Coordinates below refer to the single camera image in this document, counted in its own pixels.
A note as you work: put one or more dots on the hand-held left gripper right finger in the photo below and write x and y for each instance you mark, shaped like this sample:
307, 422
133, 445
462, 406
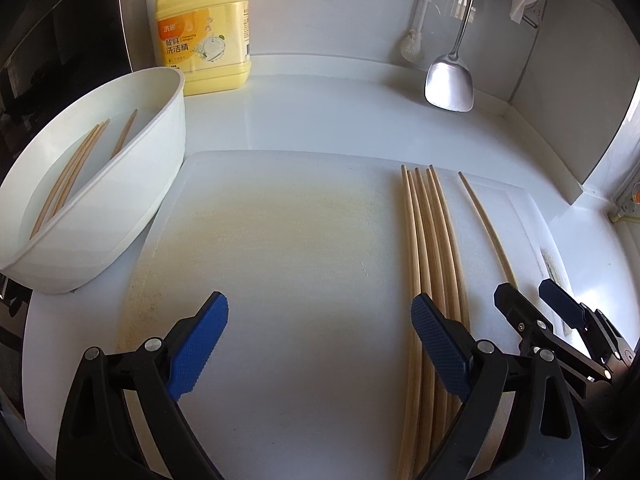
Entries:
442, 347

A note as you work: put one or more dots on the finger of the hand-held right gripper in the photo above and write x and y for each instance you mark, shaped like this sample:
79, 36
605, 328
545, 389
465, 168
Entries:
512, 300
560, 302

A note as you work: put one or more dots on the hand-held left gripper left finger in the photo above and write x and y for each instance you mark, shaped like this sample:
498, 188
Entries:
197, 345

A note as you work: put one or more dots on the wooden chopstick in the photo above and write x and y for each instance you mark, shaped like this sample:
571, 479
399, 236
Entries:
425, 220
443, 220
123, 133
80, 167
436, 220
416, 220
73, 174
409, 220
64, 181
487, 230

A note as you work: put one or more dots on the white plastic basin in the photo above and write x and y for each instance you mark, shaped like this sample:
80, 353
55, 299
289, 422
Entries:
140, 170

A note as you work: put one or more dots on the white cutting board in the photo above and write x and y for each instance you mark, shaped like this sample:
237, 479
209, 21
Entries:
280, 270

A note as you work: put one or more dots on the metal spatula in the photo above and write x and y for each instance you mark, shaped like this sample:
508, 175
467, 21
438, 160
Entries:
447, 85

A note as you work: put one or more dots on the white dish brush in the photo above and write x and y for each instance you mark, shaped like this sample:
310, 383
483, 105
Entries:
411, 50

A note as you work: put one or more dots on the yellow dish detergent bottle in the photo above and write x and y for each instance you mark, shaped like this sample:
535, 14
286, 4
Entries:
205, 50

